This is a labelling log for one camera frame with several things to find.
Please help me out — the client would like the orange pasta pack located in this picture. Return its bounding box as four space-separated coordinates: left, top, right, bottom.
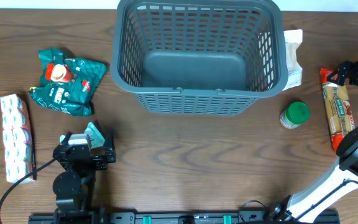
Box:
319 68 356 151

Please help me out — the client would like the white paper pouch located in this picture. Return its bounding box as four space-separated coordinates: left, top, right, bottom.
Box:
283 29 303 91

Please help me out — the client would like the green lid jar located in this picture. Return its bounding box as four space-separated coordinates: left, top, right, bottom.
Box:
279 101 310 129

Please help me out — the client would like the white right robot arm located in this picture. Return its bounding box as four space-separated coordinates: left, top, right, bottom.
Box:
266 61 358 223

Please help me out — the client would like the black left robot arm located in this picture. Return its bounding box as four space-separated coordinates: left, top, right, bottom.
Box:
53 131 116 223

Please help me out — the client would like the white tissue pack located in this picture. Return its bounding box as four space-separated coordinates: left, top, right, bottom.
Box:
0 94 35 183

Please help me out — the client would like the small teal packet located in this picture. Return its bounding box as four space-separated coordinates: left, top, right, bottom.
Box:
59 121 106 149

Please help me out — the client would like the green coffee bag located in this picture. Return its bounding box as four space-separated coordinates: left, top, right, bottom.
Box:
29 48 107 116

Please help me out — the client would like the grey plastic basket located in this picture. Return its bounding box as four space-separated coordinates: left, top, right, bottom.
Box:
110 0 288 115

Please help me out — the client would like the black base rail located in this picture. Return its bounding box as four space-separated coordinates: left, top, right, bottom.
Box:
28 210 341 224

